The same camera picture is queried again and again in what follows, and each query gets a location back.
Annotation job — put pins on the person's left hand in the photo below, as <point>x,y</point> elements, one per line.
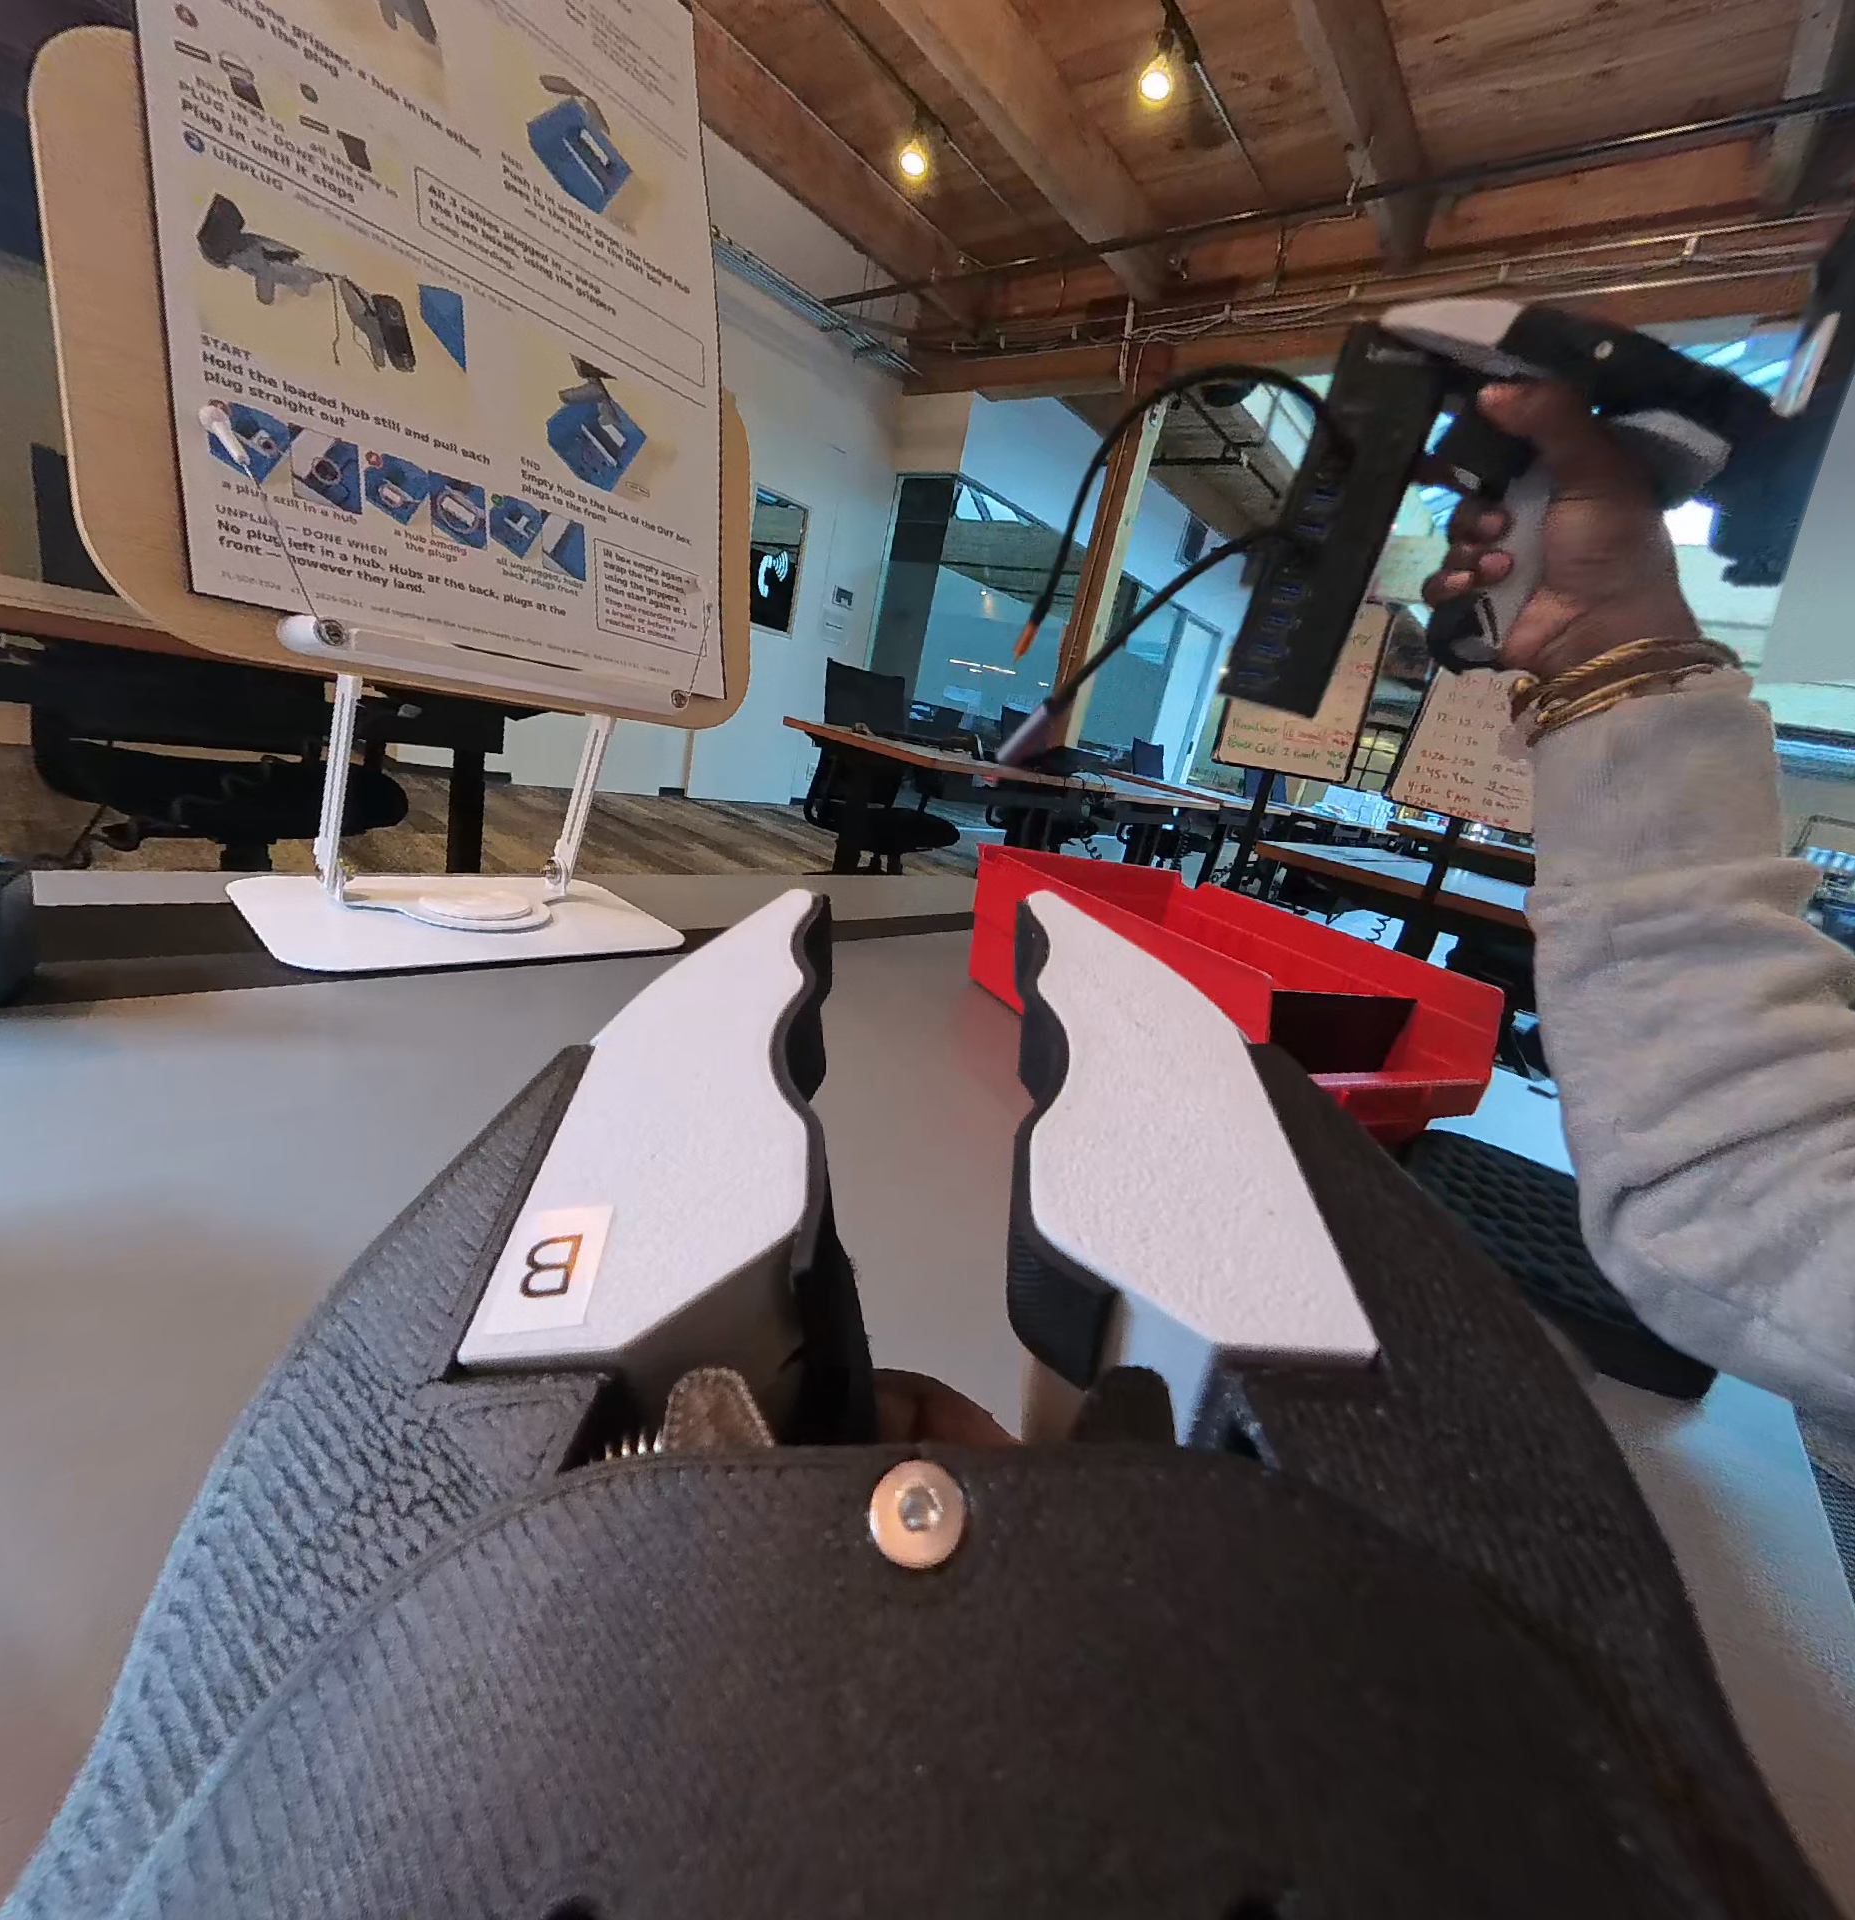
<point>944,1411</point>

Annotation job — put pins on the black mesh chair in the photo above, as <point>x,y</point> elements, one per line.
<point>1556,1244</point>

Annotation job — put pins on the red plastic bin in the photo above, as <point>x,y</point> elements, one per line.
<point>1136,931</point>

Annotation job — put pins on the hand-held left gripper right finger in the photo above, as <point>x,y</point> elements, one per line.
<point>1168,1169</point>

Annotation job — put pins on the ceiling spot light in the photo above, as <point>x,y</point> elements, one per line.
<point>1156,80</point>
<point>911,156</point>

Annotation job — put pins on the instruction sheet on stand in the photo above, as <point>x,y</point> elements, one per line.
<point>95,300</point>

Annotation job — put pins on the wooden office desk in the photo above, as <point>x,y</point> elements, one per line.
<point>59,614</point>
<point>1392,877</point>
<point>926,745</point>

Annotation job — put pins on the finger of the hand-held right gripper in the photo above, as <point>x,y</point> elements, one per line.
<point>1452,336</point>

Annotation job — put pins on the black office chair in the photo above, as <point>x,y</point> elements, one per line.
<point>193,750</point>
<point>869,781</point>

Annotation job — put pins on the white board stand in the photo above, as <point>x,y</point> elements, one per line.
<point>416,924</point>

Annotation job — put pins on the whiteboard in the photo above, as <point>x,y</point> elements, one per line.
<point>1303,707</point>
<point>1467,750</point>

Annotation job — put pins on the black usb hub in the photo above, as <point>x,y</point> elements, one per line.
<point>1325,526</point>

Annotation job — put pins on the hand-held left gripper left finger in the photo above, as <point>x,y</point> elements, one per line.
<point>686,1138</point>

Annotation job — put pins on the person's right forearm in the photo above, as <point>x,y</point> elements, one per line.
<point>1691,1050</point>

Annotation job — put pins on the person's right hand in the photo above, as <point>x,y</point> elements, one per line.
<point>1615,572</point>

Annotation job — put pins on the black phone sign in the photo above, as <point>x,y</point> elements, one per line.
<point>778,572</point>

